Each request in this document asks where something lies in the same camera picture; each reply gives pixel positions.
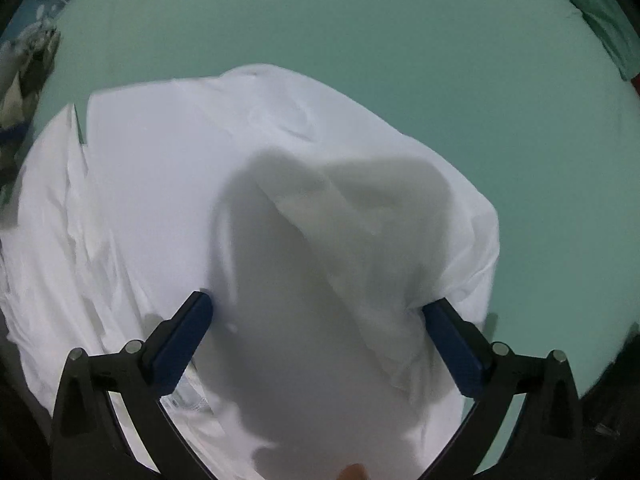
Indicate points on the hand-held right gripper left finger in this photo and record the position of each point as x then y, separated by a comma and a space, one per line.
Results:
182, 340

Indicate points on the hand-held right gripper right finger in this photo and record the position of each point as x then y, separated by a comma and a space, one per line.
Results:
457, 350

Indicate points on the large white garment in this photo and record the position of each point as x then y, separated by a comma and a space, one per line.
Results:
175, 185

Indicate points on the bed with green sheet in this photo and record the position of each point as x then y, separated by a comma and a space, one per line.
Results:
375, 60

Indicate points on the blue printed blanket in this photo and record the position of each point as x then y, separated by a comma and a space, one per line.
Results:
30, 60

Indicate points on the red pillow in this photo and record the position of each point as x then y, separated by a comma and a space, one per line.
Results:
636, 85

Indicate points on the green pillow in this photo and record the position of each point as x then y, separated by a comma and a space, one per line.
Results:
595, 5

